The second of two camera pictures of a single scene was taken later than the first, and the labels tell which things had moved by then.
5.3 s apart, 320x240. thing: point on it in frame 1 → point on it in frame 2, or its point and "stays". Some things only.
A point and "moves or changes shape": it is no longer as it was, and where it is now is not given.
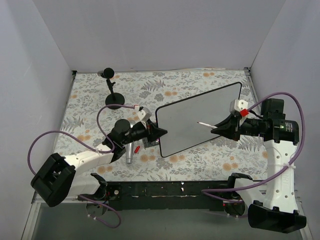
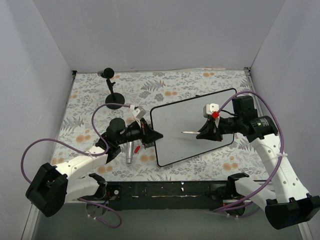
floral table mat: x=90 y=124 stays
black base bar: x=181 y=195 stays
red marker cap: x=137 y=149 stays
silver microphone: x=129 y=147 stays
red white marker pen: x=207 y=124 moves or changes shape
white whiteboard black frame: x=180 y=118 moves or changes shape
